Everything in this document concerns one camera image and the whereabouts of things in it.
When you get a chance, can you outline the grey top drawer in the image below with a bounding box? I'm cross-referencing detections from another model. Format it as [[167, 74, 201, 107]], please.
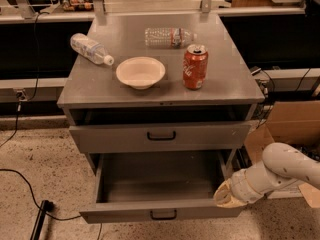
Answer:
[[69, 122, 250, 153]]

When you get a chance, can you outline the brown cardboard box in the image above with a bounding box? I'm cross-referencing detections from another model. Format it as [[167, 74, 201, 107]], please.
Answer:
[[245, 101, 320, 207]]

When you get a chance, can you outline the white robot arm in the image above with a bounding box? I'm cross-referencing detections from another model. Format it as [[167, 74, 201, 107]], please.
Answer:
[[213, 142, 320, 208]]

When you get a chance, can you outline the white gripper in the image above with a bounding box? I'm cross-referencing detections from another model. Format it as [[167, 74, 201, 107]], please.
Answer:
[[214, 169, 263, 208]]

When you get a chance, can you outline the clear bottle red label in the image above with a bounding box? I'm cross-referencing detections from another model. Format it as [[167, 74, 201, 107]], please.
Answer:
[[145, 27, 197, 48]]

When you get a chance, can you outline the clear bottle white cap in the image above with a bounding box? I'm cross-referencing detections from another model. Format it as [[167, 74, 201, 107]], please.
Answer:
[[70, 33, 114, 66]]

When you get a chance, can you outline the black hanging cable left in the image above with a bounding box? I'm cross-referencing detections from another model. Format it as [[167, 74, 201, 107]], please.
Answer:
[[0, 11, 51, 149]]

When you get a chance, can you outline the grey drawer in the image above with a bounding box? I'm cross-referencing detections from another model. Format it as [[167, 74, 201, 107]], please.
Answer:
[[69, 122, 250, 153], [80, 151, 241, 223]]

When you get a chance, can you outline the black pole on floor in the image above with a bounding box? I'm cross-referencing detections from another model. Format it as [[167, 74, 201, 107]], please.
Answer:
[[30, 200, 54, 240]]

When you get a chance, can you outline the grey metal drawer cabinet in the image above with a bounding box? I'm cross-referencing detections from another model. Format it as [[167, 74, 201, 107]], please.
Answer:
[[56, 11, 266, 172]]

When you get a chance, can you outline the white paper bowl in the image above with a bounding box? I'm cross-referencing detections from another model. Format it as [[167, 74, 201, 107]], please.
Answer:
[[116, 57, 166, 90]]

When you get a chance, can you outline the red cola can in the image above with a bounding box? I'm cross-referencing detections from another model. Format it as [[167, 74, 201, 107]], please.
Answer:
[[183, 44, 208, 90]]

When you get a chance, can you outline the black floor cable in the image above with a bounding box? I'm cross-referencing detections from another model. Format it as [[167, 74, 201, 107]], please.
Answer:
[[0, 168, 103, 240]]

